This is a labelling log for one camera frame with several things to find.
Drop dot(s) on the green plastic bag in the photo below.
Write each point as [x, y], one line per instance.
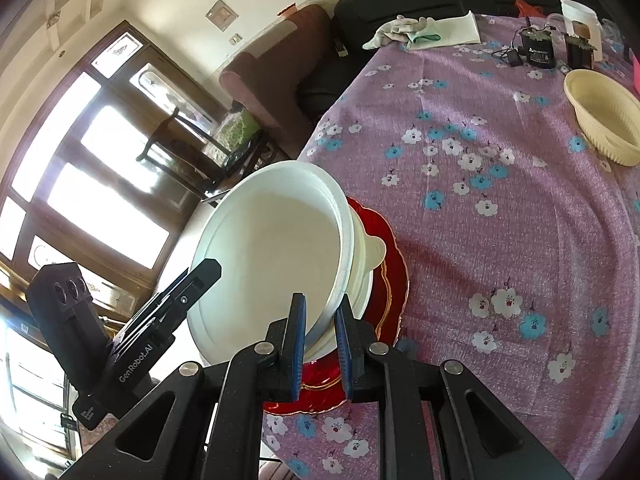
[237, 130]

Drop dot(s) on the cream plastic bowl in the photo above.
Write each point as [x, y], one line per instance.
[600, 105]

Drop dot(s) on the red plastic bag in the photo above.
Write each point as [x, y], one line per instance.
[530, 9]

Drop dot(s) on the dark small box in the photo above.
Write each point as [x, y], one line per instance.
[580, 52]

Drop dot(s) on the white box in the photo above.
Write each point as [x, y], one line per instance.
[577, 10]

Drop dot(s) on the dark wooden chair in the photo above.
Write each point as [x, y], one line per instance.
[210, 160]

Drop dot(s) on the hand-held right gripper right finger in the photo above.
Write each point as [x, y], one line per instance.
[342, 355]

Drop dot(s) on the brown armchair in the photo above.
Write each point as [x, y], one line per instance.
[270, 70]

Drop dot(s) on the wooden glass door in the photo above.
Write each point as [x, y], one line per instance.
[115, 55]

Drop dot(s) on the large red glass plate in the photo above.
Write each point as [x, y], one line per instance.
[372, 222]

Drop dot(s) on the black power adapter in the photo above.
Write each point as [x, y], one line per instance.
[514, 57]

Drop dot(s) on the black sofa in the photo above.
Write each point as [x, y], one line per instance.
[400, 0]

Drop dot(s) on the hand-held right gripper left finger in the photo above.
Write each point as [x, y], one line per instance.
[298, 345]

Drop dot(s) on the large white plastic bowl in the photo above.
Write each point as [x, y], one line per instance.
[265, 240]

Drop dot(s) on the white gloves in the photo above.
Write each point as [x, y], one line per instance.
[395, 30]

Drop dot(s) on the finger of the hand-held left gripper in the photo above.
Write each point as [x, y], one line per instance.
[200, 275]

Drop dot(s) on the small wall frame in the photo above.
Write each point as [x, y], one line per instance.
[221, 12]

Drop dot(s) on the small black white object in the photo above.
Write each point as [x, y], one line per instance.
[341, 46]

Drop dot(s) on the purple floral tablecloth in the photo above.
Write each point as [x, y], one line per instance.
[500, 260]

